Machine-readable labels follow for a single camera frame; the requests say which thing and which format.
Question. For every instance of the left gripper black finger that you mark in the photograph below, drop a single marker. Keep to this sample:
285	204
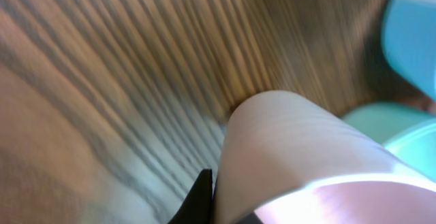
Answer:
198	204

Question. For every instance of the pink cup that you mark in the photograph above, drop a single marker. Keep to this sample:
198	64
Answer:
287	160

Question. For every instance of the mint green bowl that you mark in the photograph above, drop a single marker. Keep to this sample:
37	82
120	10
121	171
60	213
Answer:
408	133

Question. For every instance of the light blue bowl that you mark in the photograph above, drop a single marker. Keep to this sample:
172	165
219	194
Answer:
408	42

